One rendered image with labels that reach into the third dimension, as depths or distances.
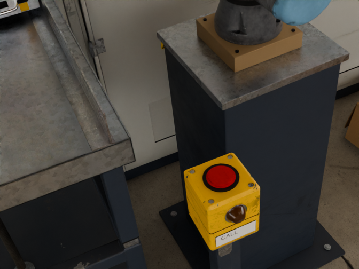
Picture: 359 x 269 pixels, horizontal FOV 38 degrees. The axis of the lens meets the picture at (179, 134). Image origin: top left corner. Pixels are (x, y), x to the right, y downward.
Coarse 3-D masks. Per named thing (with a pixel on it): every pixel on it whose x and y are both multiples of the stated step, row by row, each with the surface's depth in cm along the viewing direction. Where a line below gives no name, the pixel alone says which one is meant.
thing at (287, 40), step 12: (204, 24) 118; (204, 36) 119; (216, 36) 115; (288, 36) 113; (300, 36) 114; (216, 48) 115; (228, 48) 111; (240, 48) 111; (252, 48) 111; (264, 48) 111; (276, 48) 113; (288, 48) 114; (228, 60) 112; (240, 60) 110; (252, 60) 112; (264, 60) 113
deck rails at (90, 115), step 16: (32, 16) 116; (48, 16) 110; (48, 32) 111; (48, 48) 107; (64, 48) 102; (64, 64) 102; (64, 80) 98; (80, 80) 94; (80, 96) 94; (80, 112) 91; (96, 112) 88; (96, 128) 88; (96, 144) 85; (112, 144) 85
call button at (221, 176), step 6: (216, 168) 71; (222, 168) 71; (228, 168) 71; (210, 174) 71; (216, 174) 71; (222, 174) 70; (228, 174) 70; (234, 174) 71; (210, 180) 70; (216, 180) 70; (222, 180) 70; (228, 180) 70; (234, 180) 70; (216, 186) 69; (222, 186) 69; (228, 186) 69
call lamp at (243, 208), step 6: (240, 204) 69; (228, 210) 69; (234, 210) 69; (240, 210) 69; (246, 210) 71; (228, 216) 69; (234, 216) 69; (240, 216) 69; (234, 222) 69; (240, 222) 70
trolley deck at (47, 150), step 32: (0, 32) 113; (32, 32) 112; (64, 32) 111; (0, 64) 105; (32, 64) 104; (0, 96) 97; (32, 96) 96; (64, 96) 95; (96, 96) 95; (0, 128) 90; (32, 128) 90; (64, 128) 89; (0, 160) 85; (32, 160) 84; (64, 160) 83; (96, 160) 86; (128, 160) 89; (0, 192) 82; (32, 192) 84
